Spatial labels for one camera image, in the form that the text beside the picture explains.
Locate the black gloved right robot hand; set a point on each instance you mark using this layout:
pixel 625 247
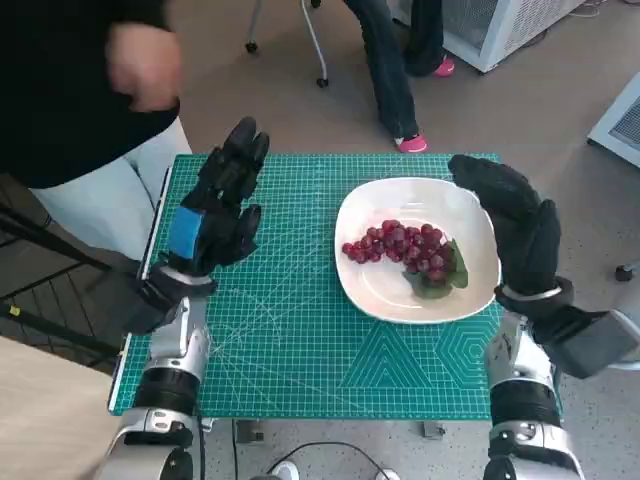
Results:
pixel 530 240

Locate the red toy grapes with leaf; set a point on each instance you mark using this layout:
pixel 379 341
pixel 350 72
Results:
pixel 400 245

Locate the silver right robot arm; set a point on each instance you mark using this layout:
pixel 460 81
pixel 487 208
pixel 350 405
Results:
pixel 520 400

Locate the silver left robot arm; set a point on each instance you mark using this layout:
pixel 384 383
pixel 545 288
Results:
pixel 175 350

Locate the white square plate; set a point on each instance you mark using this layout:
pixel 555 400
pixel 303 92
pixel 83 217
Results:
pixel 375 290

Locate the black caster wheel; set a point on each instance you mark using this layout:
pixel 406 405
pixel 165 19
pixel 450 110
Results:
pixel 625 273

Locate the white mesh cabinet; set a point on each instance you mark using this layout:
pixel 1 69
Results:
pixel 620 120
pixel 505 30

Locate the person in pink shoes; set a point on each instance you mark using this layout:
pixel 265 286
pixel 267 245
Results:
pixel 390 75

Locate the green cutting mat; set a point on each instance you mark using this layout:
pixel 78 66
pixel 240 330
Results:
pixel 300 325

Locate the grey rolling chair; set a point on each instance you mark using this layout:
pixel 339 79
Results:
pixel 322 82

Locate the white rounded object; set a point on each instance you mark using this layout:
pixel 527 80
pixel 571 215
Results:
pixel 286 471
pixel 387 474

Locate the person in black top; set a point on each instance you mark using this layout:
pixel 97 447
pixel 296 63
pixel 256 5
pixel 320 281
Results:
pixel 60 100

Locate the beige wooden desk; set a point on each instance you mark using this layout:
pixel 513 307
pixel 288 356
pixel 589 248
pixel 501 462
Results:
pixel 40 415

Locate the black tripod stand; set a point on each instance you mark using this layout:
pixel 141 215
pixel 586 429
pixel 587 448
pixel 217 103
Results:
pixel 14 311

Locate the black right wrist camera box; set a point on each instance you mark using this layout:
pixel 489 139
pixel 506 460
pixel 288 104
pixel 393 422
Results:
pixel 585 345

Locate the grey metal table bracket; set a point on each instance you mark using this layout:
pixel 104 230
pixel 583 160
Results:
pixel 432 430
pixel 246 431

